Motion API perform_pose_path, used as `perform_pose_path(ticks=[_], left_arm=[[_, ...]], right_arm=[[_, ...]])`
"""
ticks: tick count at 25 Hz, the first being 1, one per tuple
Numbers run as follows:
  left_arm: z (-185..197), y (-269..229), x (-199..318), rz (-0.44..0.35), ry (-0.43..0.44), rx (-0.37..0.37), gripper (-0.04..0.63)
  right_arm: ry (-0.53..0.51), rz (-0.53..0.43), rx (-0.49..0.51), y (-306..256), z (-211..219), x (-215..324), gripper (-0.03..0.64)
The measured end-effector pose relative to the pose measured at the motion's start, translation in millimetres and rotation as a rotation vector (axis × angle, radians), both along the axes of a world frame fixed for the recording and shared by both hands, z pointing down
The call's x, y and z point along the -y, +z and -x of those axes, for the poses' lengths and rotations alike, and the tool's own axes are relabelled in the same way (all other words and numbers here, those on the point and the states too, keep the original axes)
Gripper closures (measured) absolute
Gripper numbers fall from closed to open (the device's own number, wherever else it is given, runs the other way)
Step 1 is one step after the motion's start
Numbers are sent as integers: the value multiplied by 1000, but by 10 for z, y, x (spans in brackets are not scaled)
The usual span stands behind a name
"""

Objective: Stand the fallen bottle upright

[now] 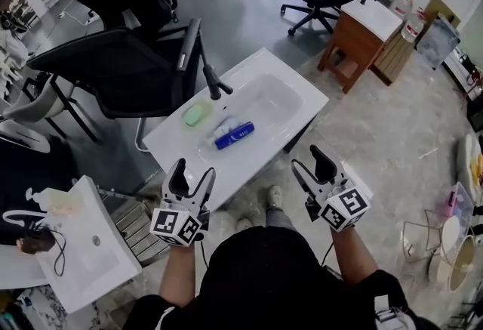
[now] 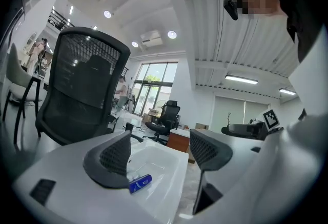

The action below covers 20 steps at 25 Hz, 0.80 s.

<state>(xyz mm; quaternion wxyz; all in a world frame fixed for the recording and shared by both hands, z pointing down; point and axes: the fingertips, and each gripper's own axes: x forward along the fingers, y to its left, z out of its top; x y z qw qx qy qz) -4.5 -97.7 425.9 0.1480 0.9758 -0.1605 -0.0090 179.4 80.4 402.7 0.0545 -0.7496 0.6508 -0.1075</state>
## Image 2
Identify ceiling air conditioner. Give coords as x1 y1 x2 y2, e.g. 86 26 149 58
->
139 29 163 47

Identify dark grey bin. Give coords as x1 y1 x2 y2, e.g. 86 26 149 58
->
0 0 26 49

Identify large glass window wall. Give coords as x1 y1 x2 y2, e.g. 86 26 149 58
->
131 62 179 116

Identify white sink basin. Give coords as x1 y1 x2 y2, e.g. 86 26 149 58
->
110 112 190 220

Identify black headrest office chair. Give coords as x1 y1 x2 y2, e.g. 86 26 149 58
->
76 54 111 106
142 99 181 146

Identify black mesh office chair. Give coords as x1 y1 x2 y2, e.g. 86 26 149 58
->
35 26 131 146

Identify black mezzanine railing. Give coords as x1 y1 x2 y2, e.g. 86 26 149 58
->
47 6 75 32

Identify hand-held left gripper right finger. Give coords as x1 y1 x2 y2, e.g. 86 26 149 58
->
189 128 265 216

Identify grey chair black legs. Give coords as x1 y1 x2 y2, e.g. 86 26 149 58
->
2 43 43 145

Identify person's black shirt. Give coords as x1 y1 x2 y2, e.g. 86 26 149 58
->
275 0 328 64

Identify black head-worn camera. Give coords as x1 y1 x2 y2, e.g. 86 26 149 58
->
223 0 240 22

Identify white roller blinds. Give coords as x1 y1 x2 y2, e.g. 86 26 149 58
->
213 95 270 132

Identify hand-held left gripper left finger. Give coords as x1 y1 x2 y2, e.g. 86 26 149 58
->
12 130 165 224

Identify long ceiling light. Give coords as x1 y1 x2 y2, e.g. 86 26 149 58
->
278 87 297 96
224 73 259 85

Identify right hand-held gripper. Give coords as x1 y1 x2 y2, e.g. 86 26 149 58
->
221 109 280 141

